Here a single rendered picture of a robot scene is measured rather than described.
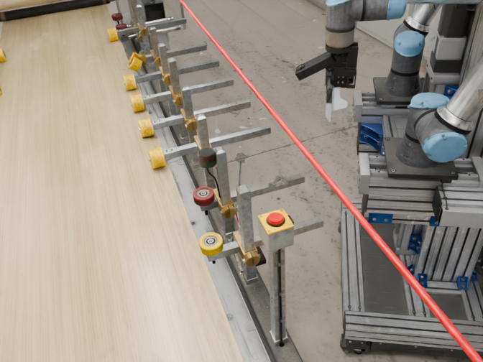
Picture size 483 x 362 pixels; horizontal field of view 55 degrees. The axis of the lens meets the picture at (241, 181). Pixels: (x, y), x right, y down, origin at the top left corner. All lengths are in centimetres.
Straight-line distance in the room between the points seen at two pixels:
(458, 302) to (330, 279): 65
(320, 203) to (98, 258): 178
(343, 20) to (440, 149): 49
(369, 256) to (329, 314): 36
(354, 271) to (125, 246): 120
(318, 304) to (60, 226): 137
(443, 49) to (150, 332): 132
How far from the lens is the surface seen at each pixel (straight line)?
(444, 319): 47
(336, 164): 338
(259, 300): 164
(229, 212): 173
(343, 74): 130
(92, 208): 180
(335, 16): 124
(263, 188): 180
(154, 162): 187
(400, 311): 228
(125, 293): 148
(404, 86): 206
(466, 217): 169
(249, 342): 164
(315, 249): 274
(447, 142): 146
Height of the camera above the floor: 202
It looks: 39 degrees down
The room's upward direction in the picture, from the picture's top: 5 degrees counter-clockwise
